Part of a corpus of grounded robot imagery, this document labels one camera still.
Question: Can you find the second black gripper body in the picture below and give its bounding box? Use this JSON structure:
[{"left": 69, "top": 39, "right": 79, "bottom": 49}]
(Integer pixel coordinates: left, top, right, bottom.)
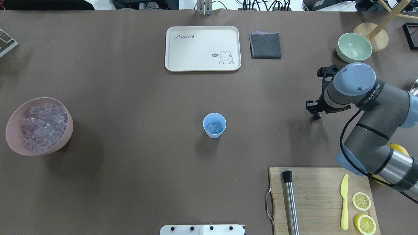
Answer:
[{"left": 306, "top": 65, "right": 351, "bottom": 115}]

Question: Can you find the clear ice cube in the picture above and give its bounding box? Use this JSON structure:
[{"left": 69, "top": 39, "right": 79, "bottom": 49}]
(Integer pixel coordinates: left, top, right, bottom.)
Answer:
[{"left": 206, "top": 122, "right": 224, "bottom": 135}]

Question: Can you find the second grey blue robot arm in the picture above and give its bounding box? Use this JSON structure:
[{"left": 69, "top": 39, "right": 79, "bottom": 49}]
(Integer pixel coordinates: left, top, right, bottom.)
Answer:
[{"left": 306, "top": 62, "right": 417, "bottom": 202}]

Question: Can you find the light blue cup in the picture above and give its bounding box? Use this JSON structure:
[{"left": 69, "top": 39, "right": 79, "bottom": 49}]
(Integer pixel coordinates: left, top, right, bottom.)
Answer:
[{"left": 202, "top": 113, "right": 227, "bottom": 139}]

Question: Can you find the pile of clear ice cubes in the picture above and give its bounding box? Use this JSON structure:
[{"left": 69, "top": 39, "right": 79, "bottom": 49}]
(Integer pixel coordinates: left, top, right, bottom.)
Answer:
[{"left": 22, "top": 103, "right": 68, "bottom": 154}]

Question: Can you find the mint green bowl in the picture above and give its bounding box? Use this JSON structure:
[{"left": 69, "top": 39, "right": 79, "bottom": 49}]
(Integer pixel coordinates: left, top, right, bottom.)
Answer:
[{"left": 336, "top": 33, "right": 372, "bottom": 63}]

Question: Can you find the wooden stand with round base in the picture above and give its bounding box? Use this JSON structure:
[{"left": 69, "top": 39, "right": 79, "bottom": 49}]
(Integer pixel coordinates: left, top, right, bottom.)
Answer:
[{"left": 353, "top": 0, "right": 417, "bottom": 52}]

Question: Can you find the grey folded cloth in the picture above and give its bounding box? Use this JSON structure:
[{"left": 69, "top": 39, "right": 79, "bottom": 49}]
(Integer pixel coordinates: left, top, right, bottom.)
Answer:
[{"left": 249, "top": 31, "right": 282, "bottom": 59}]

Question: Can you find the yellow plastic knife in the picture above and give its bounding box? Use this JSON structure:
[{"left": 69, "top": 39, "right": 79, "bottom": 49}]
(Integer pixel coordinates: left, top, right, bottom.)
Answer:
[{"left": 339, "top": 174, "right": 349, "bottom": 230}]

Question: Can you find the yellow lemon outer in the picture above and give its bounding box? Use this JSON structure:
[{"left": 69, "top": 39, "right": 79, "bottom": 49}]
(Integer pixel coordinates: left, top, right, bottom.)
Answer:
[{"left": 389, "top": 143, "right": 410, "bottom": 156}]

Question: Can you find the wooden cutting board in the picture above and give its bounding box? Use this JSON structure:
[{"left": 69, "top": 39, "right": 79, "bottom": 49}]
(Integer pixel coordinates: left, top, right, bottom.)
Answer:
[{"left": 269, "top": 167, "right": 373, "bottom": 235}]

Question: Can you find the metal scoop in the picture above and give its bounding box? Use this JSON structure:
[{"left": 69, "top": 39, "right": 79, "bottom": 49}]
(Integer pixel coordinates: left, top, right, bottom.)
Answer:
[{"left": 410, "top": 79, "right": 418, "bottom": 96}]

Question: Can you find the yellow lemon near board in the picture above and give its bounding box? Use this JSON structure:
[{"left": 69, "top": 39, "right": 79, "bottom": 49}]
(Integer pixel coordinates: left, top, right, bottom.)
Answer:
[{"left": 372, "top": 174, "right": 388, "bottom": 185}]

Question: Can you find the lemon half lower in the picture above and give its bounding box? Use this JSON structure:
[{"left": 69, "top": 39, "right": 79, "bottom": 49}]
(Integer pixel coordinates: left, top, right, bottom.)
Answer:
[{"left": 351, "top": 192, "right": 372, "bottom": 211}]

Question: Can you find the lemon half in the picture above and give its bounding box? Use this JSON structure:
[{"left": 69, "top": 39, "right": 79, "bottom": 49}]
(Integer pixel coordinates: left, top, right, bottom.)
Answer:
[
  {"left": 354, "top": 213, "right": 377, "bottom": 235},
  {"left": 351, "top": 192, "right": 372, "bottom": 211}
]

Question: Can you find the steel muddler black tip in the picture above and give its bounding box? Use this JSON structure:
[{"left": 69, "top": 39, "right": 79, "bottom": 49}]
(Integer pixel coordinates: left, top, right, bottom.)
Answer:
[{"left": 282, "top": 171, "right": 300, "bottom": 235}]

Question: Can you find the lemon half upper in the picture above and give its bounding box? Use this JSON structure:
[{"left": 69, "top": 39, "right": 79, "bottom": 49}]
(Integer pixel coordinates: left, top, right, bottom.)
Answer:
[{"left": 354, "top": 213, "right": 377, "bottom": 235}]

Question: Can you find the cream rabbit tray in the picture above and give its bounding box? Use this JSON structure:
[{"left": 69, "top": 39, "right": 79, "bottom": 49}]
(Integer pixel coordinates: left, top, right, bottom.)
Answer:
[{"left": 165, "top": 26, "right": 241, "bottom": 72}]

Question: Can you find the pink bowl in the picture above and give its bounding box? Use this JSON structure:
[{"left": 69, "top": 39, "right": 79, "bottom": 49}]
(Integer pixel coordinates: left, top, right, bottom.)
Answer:
[{"left": 6, "top": 98, "right": 74, "bottom": 156}]

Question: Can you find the black frame on table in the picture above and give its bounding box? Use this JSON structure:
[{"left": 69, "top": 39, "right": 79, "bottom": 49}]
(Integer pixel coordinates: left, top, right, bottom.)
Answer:
[{"left": 402, "top": 23, "right": 418, "bottom": 50}]

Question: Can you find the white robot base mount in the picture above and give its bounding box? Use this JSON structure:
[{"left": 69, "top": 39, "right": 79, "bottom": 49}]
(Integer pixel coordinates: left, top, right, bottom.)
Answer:
[{"left": 159, "top": 224, "right": 246, "bottom": 235}]

